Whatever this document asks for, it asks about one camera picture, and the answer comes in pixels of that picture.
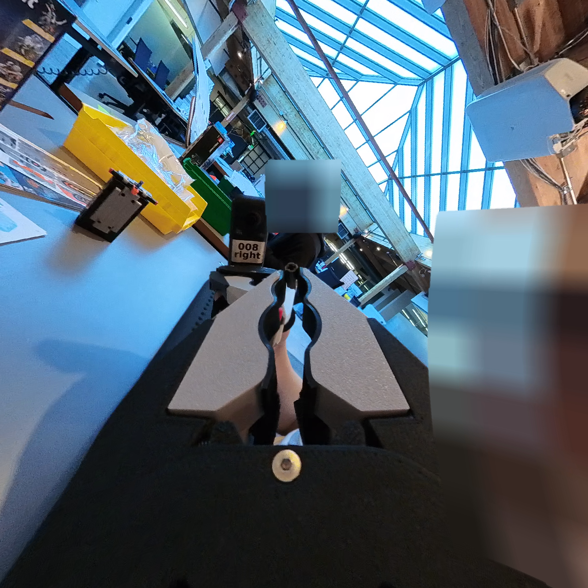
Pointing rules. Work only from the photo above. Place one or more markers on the black grey toy module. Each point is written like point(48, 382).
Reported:
point(115, 206)

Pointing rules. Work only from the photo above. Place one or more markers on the white plastic device box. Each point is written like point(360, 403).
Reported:
point(514, 110)

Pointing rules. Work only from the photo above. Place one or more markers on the yellow plastic bin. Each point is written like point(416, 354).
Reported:
point(105, 151)

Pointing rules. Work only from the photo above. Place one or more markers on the green plastic bin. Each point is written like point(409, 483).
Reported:
point(209, 197)

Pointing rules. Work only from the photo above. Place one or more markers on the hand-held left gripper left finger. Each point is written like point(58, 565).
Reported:
point(220, 367)

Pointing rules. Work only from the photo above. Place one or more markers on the dark blue toy set box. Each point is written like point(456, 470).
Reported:
point(27, 41)

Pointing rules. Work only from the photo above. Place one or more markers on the clear plastic bags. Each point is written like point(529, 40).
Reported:
point(156, 156)

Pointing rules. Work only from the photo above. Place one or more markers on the black carton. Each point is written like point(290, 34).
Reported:
point(206, 144)

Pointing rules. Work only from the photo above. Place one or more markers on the small toy axle connector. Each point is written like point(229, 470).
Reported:
point(291, 273)

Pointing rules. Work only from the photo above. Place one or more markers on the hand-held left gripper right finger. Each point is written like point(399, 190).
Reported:
point(353, 367)

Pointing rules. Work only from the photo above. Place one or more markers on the person's right forearm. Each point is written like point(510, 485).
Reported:
point(289, 390)

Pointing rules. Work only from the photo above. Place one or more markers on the open instruction booklet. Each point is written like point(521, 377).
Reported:
point(13, 225)

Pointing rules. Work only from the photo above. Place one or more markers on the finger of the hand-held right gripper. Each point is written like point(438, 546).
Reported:
point(289, 303)

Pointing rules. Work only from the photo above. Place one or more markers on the blue orange leaflet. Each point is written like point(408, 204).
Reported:
point(41, 170)

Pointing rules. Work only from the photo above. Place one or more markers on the dark office desk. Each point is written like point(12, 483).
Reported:
point(92, 36)

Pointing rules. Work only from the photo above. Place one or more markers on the grey desk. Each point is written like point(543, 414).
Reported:
point(115, 298)

